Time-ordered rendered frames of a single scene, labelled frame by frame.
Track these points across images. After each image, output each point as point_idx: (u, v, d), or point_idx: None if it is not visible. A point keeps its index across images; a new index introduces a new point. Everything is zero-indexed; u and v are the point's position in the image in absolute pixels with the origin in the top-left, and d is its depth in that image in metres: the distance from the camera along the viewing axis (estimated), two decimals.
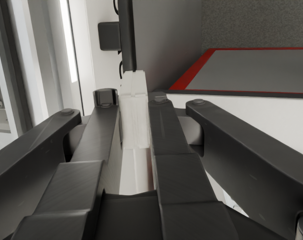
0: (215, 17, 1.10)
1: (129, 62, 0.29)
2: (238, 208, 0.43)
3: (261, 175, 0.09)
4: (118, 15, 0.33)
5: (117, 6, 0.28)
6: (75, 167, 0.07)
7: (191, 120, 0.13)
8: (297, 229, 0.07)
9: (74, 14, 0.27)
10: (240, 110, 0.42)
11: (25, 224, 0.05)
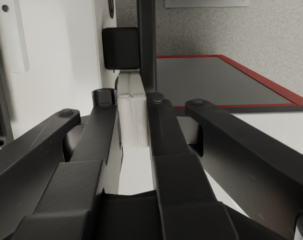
0: None
1: (152, 85, 0.20)
2: None
3: (260, 175, 0.09)
4: (111, 17, 0.24)
5: (136, 4, 0.19)
6: (75, 167, 0.08)
7: (191, 119, 0.13)
8: (296, 228, 0.07)
9: (73, 14, 0.17)
10: None
11: (25, 224, 0.05)
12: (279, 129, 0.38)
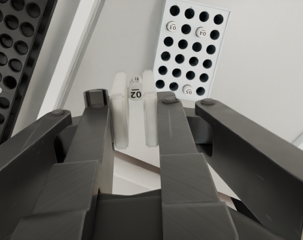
0: None
1: None
2: (184, 88, 0.39)
3: (268, 176, 0.09)
4: None
5: None
6: (70, 168, 0.07)
7: (201, 119, 0.13)
8: (302, 230, 0.07)
9: None
10: (90, 42, 0.40)
11: (23, 225, 0.05)
12: None
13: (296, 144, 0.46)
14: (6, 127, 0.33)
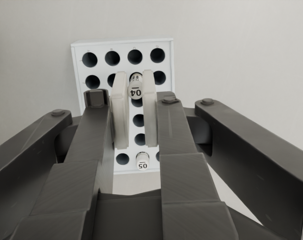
0: None
1: None
2: (136, 160, 0.27)
3: (268, 176, 0.09)
4: None
5: None
6: (70, 168, 0.07)
7: (200, 119, 0.13)
8: (302, 230, 0.07)
9: None
10: None
11: (23, 225, 0.05)
12: None
13: None
14: None
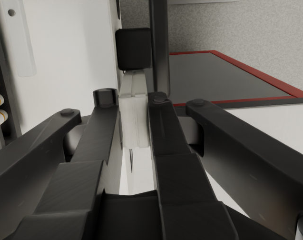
0: None
1: (166, 85, 0.20)
2: None
3: (261, 175, 0.09)
4: (119, 18, 0.24)
5: (149, 5, 0.19)
6: (75, 167, 0.07)
7: (191, 120, 0.13)
8: (297, 229, 0.07)
9: (90, 16, 0.17)
10: None
11: (25, 224, 0.05)
12: (280, 122, 0.38)
13: None
14: None
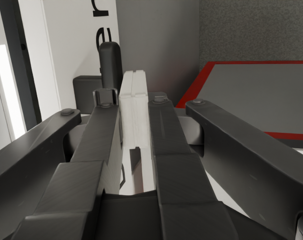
0: (214, 27, 1.02)
1: None
2: None
3: (261, 175, 0.09)
4: None
5: (99, 57, 0.19)
6: (75, 167, 0.07)
7: (191, 120, 0.13)
8: (297, 229, 0.07)
9: (37, 70, 0.19)
10: None
11: (25, 224, 0.05)
12: None
13: None
14: None
